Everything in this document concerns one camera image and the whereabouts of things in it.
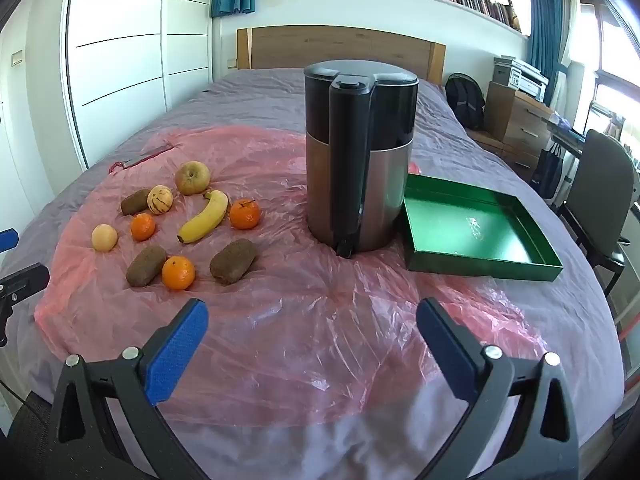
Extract white printer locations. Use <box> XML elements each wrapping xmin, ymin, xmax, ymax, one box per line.
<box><xmin>492</xmin><ymin>56</ymin><xmax>550</xmax><ymax>101</ymax></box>

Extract bed with purple cover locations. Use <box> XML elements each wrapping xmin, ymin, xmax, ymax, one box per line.
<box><xmin>0</xmin><ymin>67</ymin><xmax>626</xmax><ymax>480</ymax></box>

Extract black mesh chair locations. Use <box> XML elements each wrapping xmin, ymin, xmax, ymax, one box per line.
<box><xmin>0</xmin><ymin>395</ymin><xmax>66</xmax><ymax>480</ymax></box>

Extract black backpack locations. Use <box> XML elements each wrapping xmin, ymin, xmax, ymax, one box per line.
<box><xmin>445</xmin><ymin>72</ymin><xmax>487</xmax><ymax>131</ymax></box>

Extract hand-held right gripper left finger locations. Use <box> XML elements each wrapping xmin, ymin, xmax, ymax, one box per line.
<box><xmin>50</xmin><ymin>298</ymin><xmax>211</xmax><ymax>480</ymax></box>

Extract brown kiwi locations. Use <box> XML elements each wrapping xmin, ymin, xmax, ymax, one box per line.
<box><xmin>120</xmin><ymin>189</ymin><xmax>151</xmax><ymax>216</ymax></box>
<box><xmin>125</xmin><ymin>245</ymin><xmax>167</xmax><ymax>288</ymax></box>
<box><xmin>209</xmin><ymin>239</ymin><xmax>259</xmax><ymax>286</ymax></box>

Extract yellow-red apple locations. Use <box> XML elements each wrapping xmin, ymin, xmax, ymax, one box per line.
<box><xmin>174</xmin><ymin>161</ymin><xmax>212</xmax><ymax>196</ymax></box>

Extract pale yellow round fruit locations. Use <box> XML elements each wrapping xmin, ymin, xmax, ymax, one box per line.
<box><xmin>91</xmin><ymin>224</ymin><xmax>119</xmax><ymax>252</ymax></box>

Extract grey chair with black legs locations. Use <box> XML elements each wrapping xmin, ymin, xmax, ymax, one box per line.
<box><xmin>556</xmin><ymin>130</ymin><xmax>638</xmax><ymax>301</ymax></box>

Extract wooden headboard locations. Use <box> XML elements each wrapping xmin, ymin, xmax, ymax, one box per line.
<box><xmin>236</xmin><ymin>25</ymin><xmax>447</xmax><ymax>86</ymax></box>

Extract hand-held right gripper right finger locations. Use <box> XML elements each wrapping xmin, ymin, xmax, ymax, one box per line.
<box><xmin>416</xmin><ymin>297</ymin><xmax>581</xmax><ymax>480</ymax></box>

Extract window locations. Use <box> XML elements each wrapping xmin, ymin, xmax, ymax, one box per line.
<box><xmin>575</xmin><ymin>0</ymin><xmax>640</xmax><ymax>161</ymax></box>

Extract dark blue tote bag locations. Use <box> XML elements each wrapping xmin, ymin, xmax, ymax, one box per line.
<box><xmin>530</xmin><ymin>142</ymin><xmax>565</xmax><ymax>198</ymax></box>

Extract white wardrobe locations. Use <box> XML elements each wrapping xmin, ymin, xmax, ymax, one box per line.
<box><xmin>65</xmin><ymin>0</ymin><xmax>213</xmax><ymax>171</ymax></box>

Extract green cardboard box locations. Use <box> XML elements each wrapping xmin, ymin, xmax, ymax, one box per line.
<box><xmin>402</xmin><ymin>173</ymin><xmax>564</xmax><ymax>282</ymax></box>

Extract small orange tangerine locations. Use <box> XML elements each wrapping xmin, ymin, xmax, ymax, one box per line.
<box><xmin>130</xmin><ymin>213</ymin><xmax>157</xmax><ymax>241</ymax></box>

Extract pink plastic sheet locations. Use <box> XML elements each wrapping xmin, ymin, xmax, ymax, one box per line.
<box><xmin>34</xmin><ymin>125</ymin><xmax>551</xmax><ymax>428</ymax></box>

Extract wooden dresser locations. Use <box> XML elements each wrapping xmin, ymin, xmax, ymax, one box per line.
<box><xmin>467</xmin><ymin>81</ymin><xmax>556</xmax><ymax>181</ymax></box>

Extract yellow banana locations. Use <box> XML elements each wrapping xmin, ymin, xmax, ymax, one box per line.
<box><xmin>178</xmin><ymin>190</ymin><xmax>230</xmax><ymax>244</ymax></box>

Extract orange tangerine with stem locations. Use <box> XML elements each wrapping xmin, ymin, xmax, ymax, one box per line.
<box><xmin>229</xmin><ymin>198</ymin><xmax>262</xmax><ymax>231</ymax></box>

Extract black and copper electric kettle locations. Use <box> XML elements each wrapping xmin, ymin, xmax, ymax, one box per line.
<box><xmin>303</xmin><ymin>60</ymin><xmax>420</xmax><ymax>259</ymax></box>

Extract large orange tangerine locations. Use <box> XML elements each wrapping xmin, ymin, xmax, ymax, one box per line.
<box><xmin>161</xmin><ymin>255</ymin><xmax>196</xmax><ymax>292</ymax></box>

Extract striped yellow pepino melon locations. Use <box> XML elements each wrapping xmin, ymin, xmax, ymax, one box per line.
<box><xmin>147</xmin><ymin>185</ymin><xmax>174</xmax><ymax>216</ymax></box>

